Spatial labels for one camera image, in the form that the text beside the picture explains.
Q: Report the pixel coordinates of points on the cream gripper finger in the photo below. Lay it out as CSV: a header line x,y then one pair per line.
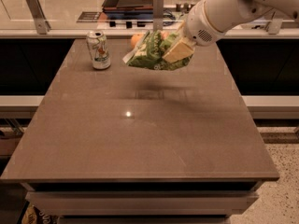
x,y
181,49

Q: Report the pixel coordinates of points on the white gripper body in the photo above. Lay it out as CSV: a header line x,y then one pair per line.
x,y
196,22

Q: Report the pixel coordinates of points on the green jalapeno chip bag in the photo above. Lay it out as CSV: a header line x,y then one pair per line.
x,y
149,51

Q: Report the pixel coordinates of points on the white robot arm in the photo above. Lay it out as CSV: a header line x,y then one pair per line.
x,y
242,11

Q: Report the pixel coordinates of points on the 7up soda can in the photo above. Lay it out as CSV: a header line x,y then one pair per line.
x,y
97,46

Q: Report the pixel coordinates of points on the snack bag under table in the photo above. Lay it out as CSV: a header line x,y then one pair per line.
x,y
34,216

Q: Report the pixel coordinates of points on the orange fruit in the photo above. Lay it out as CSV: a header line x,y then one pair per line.
x,y
135,38

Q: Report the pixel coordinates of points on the middle metal railing post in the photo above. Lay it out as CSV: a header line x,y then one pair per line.
x,y
158,14

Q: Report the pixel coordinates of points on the metal railing post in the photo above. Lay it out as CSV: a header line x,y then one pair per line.
x,y
158,14
41,23
275,24

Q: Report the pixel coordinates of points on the right metal railing post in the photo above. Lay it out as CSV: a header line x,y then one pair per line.
x,y
275,24

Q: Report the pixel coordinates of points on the left metal railing post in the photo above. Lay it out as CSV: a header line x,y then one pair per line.
x,y
41,23

